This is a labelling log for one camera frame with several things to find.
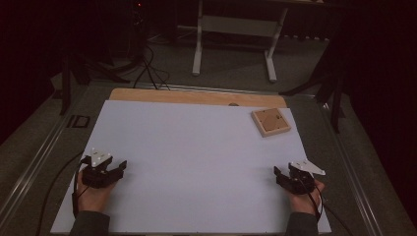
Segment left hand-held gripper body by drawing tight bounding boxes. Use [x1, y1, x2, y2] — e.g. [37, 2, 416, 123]
[81, 148, 124, 190]

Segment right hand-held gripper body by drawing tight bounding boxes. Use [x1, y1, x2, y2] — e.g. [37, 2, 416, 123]
[280, 159, 327, 196]

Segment square wooden box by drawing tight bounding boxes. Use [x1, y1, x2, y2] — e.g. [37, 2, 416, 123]
[251, 107, 292, 139]

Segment person's right hand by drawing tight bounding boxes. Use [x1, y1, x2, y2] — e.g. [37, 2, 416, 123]
[284, 179, 327, 216]

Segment person's left hand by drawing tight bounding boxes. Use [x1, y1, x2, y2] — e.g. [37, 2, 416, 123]
[76, 170, 117, 214]

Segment black floor socket plate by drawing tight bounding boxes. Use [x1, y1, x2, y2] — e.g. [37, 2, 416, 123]
[66, 114, 91, 129]

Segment black tripod stand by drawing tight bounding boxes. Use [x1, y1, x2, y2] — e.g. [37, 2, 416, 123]
[279, 35, 347, 134]
[58, 48, 132, 116]

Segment white table sheet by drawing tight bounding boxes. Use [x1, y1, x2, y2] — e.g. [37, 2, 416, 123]
[50, 99, 332, 235]

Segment wooden table board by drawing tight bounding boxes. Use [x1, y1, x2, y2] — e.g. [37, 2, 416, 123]
[108, 88, 288, 109]

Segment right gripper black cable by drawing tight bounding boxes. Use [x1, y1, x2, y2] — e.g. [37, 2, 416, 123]
[296, 173, 325, 221]

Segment thin black floor cable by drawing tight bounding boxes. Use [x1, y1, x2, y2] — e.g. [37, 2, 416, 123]
[34, 150, 86, 236]
[322, 203, 356, 236]

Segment metal floor rail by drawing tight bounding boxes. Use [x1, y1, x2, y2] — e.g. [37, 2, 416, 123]
[144, 82, 318, 98]
[316, 94, 385, 236]
[0, 94, 87, 220]

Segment black floor cables bundle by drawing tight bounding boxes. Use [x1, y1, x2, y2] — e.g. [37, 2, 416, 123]
[132, 43, 172, 91]

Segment white metal stand frame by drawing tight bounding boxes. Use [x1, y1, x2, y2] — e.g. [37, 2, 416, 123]
[191, 0, 290, 84]

